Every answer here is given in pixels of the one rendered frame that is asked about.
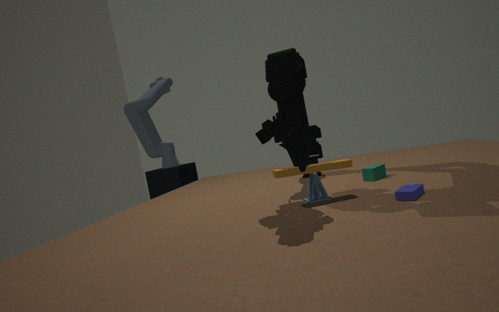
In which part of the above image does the blue rectangular block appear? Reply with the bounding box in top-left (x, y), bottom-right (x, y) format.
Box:
top-left (395, 184), bottom-right (424, 201)

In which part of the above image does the green block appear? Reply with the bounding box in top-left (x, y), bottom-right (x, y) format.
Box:
top-left (362, 164), bottom-right (386, 180)

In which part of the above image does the yellow bar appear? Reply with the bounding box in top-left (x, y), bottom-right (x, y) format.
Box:
top-left (272, 159), bottom-right (353, 178)

